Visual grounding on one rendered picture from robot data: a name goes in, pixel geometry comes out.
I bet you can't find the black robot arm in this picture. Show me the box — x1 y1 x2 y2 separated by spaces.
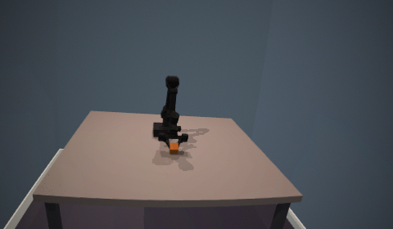
160 75 181 133

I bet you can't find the orange cube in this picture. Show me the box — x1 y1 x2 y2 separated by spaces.
169 143 178 155

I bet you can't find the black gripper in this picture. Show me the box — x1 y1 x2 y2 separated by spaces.
158 132 188 147

